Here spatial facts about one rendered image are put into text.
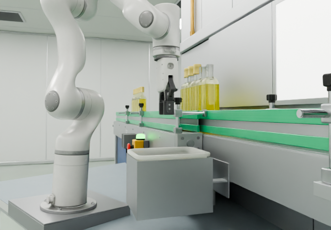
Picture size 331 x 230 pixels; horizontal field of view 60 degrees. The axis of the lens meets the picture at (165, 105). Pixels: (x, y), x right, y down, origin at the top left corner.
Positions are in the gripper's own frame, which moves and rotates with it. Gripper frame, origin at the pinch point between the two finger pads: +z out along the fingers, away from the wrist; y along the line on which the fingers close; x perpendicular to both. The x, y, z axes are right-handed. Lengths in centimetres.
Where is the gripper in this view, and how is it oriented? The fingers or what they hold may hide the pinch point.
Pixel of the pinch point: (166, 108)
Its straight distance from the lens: 87.9
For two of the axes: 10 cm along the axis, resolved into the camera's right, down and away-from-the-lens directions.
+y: -2.6, 0.2, 9.7
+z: 0.0, 10.0, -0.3
